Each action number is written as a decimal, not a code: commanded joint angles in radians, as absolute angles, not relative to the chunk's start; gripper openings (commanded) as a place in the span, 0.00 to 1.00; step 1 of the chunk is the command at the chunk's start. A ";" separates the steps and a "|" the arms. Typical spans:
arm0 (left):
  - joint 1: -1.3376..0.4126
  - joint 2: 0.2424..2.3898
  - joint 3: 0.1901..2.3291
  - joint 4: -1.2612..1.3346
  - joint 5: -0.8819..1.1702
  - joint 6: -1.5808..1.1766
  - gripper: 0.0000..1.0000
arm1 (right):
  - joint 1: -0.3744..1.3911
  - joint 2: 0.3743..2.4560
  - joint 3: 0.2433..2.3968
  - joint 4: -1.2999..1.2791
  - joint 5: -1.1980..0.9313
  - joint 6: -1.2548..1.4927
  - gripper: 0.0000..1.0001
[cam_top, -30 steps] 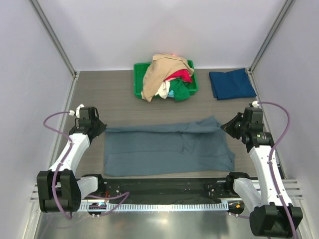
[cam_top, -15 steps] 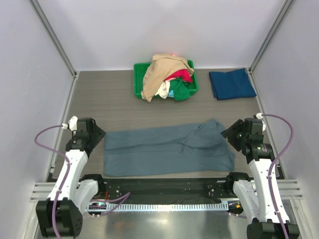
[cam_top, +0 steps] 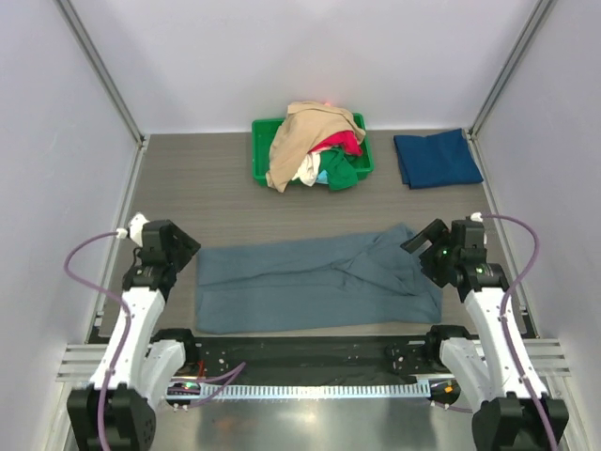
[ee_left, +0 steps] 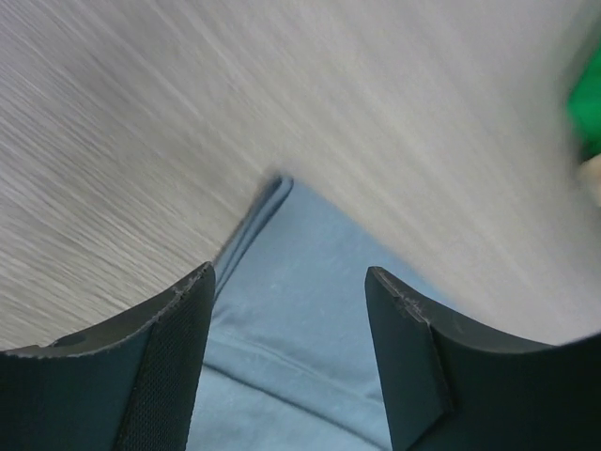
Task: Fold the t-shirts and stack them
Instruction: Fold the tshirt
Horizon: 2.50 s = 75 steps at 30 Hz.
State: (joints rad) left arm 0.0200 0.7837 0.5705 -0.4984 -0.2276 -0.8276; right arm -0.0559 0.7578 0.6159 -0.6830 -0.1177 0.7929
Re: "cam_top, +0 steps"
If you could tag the beige t shirt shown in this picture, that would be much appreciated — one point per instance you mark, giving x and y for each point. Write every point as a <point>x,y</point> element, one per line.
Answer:
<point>306,124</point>

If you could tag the wrist white camera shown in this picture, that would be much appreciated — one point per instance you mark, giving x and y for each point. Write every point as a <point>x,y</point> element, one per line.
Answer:
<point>477,217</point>
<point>134,229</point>

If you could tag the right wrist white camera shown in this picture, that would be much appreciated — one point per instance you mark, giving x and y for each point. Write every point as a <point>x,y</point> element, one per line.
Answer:
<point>477,217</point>

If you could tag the red t shirt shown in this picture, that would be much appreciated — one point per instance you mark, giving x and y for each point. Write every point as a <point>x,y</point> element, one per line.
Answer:
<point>346,140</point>

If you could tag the aluminium frame rail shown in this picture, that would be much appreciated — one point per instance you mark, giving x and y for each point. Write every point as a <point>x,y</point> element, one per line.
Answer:
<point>79,362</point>

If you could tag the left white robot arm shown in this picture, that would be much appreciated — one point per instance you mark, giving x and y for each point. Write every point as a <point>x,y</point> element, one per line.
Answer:
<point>116,409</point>

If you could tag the green t shirt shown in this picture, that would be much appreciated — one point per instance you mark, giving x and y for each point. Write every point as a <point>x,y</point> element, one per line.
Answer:
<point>341,173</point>

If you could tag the grey-blue t shirt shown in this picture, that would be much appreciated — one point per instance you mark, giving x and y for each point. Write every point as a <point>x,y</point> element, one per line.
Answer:
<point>348,280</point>

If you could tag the white slotted cable duct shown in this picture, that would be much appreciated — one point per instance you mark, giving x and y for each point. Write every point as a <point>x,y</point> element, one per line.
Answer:
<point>189,392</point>

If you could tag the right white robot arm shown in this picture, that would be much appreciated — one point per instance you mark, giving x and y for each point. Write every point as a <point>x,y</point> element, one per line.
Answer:
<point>511,407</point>

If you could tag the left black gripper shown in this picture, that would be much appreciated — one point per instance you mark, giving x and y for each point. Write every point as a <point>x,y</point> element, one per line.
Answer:
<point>188,247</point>

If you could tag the folded dark blue t shirt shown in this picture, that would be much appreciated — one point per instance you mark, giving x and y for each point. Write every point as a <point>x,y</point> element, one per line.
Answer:
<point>436,160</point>

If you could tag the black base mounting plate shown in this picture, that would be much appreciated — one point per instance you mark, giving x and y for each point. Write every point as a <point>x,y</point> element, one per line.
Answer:
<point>320,360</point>

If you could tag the light blue t shirt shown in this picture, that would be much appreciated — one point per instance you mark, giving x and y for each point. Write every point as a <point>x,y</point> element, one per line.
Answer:
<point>322,178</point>

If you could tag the green plastic bin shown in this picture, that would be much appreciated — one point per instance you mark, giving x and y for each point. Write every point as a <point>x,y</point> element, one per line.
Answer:
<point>263,133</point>

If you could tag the white t shirt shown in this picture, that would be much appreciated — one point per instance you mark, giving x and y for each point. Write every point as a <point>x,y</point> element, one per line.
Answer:
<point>308,170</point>

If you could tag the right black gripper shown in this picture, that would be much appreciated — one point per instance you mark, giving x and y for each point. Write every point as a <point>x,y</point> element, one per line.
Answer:
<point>439,234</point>

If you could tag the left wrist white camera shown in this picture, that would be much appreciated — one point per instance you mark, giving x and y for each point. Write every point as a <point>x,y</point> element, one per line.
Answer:
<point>134,229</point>

